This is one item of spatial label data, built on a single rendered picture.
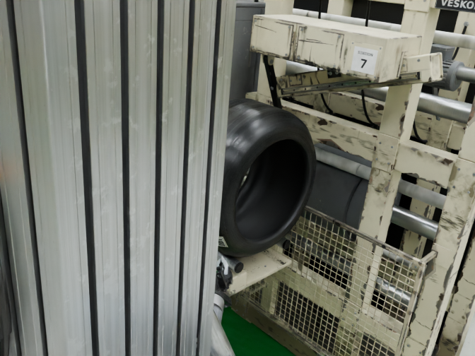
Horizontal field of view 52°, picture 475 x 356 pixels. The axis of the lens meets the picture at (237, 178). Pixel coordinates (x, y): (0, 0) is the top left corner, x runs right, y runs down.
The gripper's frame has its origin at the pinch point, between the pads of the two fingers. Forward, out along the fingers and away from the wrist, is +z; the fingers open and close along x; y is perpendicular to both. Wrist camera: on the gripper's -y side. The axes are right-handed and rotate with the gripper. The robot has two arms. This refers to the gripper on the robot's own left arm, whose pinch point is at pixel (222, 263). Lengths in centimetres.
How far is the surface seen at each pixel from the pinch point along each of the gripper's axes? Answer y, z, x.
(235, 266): -12.9, 12.5, 0.1
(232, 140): 35.6, 19.2, -11.7
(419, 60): 42, 38, -77
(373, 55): 48, 34, -63
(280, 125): 32, 31, -27
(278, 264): -31.5, 32.1, -11.6
